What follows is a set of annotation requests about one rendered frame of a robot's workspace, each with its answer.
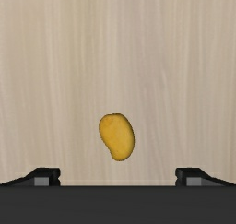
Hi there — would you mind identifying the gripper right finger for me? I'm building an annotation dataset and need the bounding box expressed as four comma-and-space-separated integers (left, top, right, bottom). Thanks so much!
174, 167, 236, 187

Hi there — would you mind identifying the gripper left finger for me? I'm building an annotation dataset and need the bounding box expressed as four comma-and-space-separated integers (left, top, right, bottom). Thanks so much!
0, 167, 62, 187

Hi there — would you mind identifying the yellow mango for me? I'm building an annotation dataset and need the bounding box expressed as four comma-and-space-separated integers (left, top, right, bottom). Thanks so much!
98, 112, 136, 162

